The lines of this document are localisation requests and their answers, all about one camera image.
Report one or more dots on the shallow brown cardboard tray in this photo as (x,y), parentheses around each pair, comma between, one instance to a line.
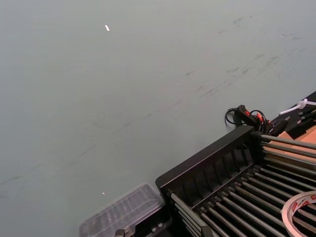
(309,138)

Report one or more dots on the roll of white tape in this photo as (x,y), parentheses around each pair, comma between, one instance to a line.
(287,209)

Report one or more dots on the black rack with steel bars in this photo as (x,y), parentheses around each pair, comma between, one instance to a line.
(205,158)

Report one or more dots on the small white plastic piece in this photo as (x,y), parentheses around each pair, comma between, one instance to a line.
(303,103)

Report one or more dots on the plain pale wall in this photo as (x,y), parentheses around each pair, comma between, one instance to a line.
(98,98)

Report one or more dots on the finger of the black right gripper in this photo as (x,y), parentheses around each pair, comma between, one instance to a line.
(300,129)
(308,115)

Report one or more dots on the clear plastic case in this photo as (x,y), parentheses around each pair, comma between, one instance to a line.
(123,209)

